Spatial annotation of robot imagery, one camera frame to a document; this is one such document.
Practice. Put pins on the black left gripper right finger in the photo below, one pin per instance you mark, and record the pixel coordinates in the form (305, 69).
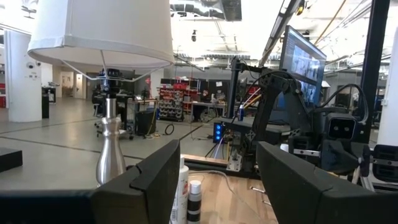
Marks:
(295, 193)

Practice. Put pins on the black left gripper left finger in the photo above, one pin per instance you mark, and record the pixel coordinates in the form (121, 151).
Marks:
(140, 199)

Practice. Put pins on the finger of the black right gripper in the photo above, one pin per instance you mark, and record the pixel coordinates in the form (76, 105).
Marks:
(366, 157)
(339, 157)

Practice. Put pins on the large white paint bottle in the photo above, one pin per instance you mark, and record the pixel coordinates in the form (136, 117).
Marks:
(182, 193)

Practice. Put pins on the small black paint bottle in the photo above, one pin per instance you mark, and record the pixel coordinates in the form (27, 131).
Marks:
(194, 202)

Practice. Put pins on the black workstation desk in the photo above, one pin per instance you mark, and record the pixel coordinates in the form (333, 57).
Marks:
(239, 124)

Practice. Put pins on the white square column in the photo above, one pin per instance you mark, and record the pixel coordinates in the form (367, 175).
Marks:
(390, 93)

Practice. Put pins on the blue drink can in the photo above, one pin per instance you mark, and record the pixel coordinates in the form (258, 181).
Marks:
(241, 112)

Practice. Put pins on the black equipment case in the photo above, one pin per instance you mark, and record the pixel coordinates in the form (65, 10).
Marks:
(145, 122)

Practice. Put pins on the computer monitor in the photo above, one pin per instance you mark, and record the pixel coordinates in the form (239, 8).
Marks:
(303, 62)

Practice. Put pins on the blue-lit hub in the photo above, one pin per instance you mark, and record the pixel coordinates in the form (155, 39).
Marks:
(217, 132)

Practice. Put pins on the red bin parts shelf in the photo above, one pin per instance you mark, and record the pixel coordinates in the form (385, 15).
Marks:
(170, 104)

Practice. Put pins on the black equipment cart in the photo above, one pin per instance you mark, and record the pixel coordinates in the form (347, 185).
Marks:
(102, 99)

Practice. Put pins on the person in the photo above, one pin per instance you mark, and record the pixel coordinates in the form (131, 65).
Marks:
(203, 102)

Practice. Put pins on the black floor bin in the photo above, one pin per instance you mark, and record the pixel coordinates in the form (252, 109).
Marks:
(45, 105)

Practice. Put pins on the black flat box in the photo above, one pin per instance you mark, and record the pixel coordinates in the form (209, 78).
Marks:
(9, 158)

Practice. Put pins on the white round column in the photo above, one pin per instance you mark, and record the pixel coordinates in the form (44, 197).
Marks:
(23, 77)

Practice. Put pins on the white shade silver table lamp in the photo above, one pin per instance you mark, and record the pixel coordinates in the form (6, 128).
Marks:
(102, 31)

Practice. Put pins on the red shelf rack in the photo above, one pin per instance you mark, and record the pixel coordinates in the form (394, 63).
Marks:
(2, 95)

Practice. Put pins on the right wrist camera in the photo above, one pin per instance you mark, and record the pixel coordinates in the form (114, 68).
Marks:
(341, 128)

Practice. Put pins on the silver angle bracket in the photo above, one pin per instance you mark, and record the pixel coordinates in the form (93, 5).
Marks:
(234, 161)

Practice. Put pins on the black ceiling camera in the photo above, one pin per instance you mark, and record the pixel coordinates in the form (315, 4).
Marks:
(194, 35)

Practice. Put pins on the ceiling ventilation duct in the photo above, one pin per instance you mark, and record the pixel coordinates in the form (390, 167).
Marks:
(205, 7)

